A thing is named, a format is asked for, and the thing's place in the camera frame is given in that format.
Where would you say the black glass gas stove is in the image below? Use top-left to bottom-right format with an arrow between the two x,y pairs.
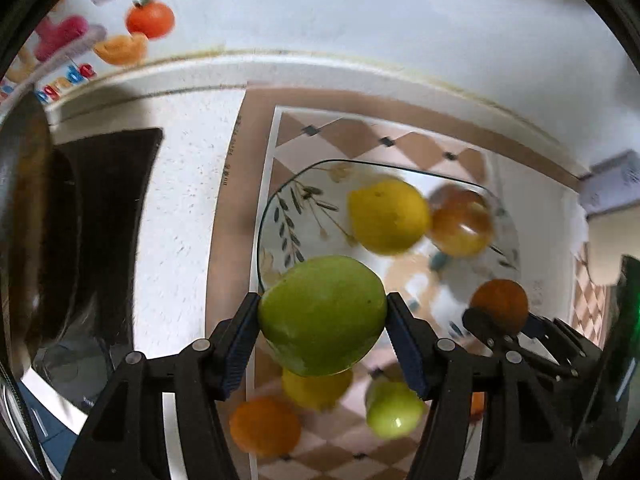
20,126 -> 165,416

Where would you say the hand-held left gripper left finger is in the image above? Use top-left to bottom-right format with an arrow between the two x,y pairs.
62,292 -> 261,480

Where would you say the brown checkered counter mat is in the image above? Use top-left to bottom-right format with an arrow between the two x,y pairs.
202,87 -> 640,480

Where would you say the yellow lemon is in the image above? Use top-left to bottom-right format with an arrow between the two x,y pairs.
281,366 -> 354,411
347,178 -> 432,256

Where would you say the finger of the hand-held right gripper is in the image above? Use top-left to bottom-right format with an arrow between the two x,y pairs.
461,307 -> 566,381
522,315 -> 603,372

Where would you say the blue cabinet front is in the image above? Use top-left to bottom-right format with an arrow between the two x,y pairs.
15,385 -> 86,461

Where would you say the dark brown round fruit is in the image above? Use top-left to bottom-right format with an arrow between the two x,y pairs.
427,183 -> 496,258

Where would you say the small green apple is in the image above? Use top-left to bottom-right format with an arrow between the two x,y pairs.
365,377 -> 426,440

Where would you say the orange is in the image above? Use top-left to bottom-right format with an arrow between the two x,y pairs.
229,396 -> 302,457
469,279 -> 530,336

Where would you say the black wok with metal handle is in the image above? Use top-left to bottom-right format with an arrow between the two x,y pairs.
0,91 -> 83,376

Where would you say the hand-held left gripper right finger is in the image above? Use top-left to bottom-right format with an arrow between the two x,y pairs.
386,291 -> 583,480

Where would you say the leaf-patterned white plate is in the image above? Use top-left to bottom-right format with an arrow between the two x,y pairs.
256,159 -> 522,361

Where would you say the large green apple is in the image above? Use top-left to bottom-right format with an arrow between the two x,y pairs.
257,255 -> 388,377

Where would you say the colourful wall sticker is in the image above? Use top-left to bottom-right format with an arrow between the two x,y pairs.
0,0 -> 177,106

